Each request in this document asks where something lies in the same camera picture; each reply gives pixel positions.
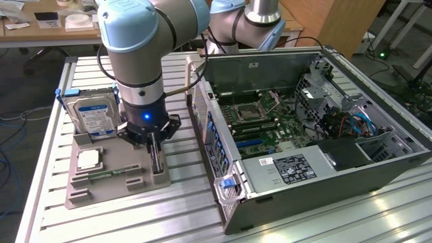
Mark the grey power supply unit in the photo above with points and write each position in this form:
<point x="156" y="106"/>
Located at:
<point x="294" y="169"/>

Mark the black device with green light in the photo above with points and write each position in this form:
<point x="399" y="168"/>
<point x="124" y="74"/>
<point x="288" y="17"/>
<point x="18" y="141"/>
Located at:
<point x="382" y="54"/>

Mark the dark RAM stick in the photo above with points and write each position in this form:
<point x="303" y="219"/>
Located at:
<point x="252" y="127"/>

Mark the white paper card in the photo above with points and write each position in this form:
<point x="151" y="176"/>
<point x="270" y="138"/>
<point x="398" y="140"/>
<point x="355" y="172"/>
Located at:
<point x="16" y="25"/>

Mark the white tape roll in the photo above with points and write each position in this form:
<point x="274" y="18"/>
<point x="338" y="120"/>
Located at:
<point x="64" y="3"/>

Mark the CPU socket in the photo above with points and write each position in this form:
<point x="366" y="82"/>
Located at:
<point x="248" y="112"/>

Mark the white box with red dot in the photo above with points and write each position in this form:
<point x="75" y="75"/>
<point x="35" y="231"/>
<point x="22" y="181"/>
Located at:
<point x="368" y="45"/>

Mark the green motherboard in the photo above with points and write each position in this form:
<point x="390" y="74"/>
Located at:
<point x="287" y="126"/>

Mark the black graphics card with fan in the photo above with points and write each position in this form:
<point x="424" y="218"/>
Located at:
<point x="156" y="162"/>

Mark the black floor equipment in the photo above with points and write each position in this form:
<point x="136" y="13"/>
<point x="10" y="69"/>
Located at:
<point x="419" y="83"/>

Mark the blue case latch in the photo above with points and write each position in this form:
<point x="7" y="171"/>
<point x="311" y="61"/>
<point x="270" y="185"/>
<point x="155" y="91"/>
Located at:
<point x="227" y="183"/>

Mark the wooden desk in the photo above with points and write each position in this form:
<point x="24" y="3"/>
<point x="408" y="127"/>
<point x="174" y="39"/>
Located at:
<point x="34" y="35"/>

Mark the metal socket cover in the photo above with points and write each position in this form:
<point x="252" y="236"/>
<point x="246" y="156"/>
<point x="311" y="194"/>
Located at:
<point x="270" y="101"/>

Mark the silver CPU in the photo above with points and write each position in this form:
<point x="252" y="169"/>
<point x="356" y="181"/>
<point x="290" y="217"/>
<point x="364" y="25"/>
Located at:
<point x="88" y="160"/>

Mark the black and white box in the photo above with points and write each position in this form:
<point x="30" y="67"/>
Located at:
<point x="47" y="20"/>

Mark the black office chair base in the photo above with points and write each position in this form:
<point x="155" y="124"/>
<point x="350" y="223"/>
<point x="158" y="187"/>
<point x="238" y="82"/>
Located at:
<point x="30" y="67"/>

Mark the clear plastic bag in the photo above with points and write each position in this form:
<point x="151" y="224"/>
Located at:
<point x="14" y="11"/>

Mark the blue expansion slot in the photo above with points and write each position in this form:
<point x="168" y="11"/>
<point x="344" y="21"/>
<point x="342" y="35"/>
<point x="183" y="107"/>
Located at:
<point x="250" y="143"/>

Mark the white desk frame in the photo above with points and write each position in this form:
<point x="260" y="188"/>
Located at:
<point x="375" y="38"/>

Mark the grey parts rack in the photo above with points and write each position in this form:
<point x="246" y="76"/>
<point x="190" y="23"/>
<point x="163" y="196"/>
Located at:
<point x="115" y="182"/>

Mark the green RAM stick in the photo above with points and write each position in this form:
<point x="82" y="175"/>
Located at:
<point x="108" y="174"/>

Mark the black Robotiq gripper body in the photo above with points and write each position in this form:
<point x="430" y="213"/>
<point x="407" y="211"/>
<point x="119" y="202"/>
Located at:
<point x="144" y="119"/>

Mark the open black PC case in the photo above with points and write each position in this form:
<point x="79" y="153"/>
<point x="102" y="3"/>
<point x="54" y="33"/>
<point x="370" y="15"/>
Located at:
<point x="303" y="202"/>

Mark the empty metal disk bay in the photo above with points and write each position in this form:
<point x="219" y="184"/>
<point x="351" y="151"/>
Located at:
<point x="388" y="141"/>

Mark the wooden cabinet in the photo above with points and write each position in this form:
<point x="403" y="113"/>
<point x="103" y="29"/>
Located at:
<point x="344" y="25"/>

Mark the plain white box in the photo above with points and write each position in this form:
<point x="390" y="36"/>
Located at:
<point x="96" y="20"/>

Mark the perforated metal drive cage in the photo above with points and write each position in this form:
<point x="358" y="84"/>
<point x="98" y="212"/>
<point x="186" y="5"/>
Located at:
<point x="314" y="96"/>

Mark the hard disk in blue caddy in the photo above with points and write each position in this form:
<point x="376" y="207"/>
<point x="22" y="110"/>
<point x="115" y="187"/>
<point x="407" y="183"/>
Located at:
<point x="91" y="116"/>

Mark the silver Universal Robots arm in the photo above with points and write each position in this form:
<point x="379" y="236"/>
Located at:
<point x="135" y="30"/>

